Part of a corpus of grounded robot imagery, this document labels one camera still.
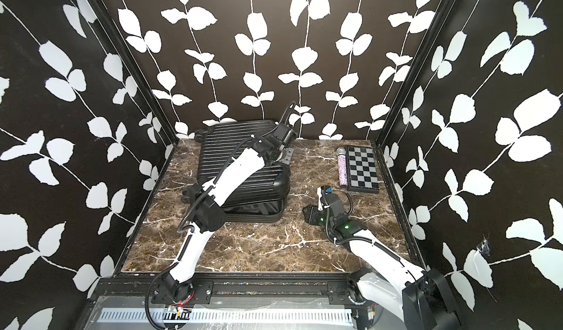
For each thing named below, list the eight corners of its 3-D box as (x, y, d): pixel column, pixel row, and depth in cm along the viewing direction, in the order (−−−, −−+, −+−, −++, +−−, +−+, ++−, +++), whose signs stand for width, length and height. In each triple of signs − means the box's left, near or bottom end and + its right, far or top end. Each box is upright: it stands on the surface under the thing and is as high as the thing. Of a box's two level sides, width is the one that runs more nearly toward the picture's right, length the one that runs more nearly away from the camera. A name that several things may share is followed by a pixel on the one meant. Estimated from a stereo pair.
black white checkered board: (346, 191, 103) (348, 187, 101) (345, 147, 122) (347, 143, 119) (377, 195, 102) (380, 192, 99) (372, 150, 120) (374, 146, 118)
